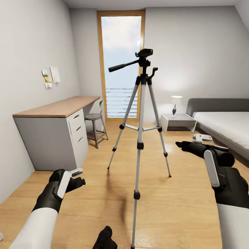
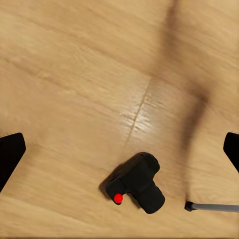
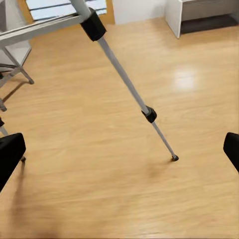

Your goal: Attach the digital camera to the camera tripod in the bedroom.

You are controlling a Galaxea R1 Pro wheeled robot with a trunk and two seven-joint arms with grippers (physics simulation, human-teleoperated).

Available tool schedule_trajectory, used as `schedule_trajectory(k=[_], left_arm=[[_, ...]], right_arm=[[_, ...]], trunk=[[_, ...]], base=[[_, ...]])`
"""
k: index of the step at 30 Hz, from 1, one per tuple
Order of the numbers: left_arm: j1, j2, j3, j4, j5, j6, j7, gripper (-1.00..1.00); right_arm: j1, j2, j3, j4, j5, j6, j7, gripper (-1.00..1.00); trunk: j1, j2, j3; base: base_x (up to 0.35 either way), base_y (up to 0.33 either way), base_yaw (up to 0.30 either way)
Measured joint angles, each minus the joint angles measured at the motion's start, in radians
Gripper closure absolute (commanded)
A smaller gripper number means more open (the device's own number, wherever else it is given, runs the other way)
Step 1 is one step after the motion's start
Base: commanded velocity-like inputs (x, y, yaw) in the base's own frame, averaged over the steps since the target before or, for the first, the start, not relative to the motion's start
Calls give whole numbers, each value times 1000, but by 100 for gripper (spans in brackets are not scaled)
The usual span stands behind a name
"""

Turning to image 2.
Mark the camera tripod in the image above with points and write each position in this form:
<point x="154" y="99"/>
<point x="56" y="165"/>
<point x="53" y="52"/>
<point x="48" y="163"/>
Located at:
<point x="190" y="206"/>

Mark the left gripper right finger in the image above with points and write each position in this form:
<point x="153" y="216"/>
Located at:
<point x="231" y="148"/>

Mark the digital camera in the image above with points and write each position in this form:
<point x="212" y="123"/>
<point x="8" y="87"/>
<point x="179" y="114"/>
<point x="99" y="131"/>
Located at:
<point x="137" y="178"/>

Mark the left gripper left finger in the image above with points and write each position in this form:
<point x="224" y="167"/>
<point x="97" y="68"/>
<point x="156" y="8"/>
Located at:
<point x="12" y="149"/>

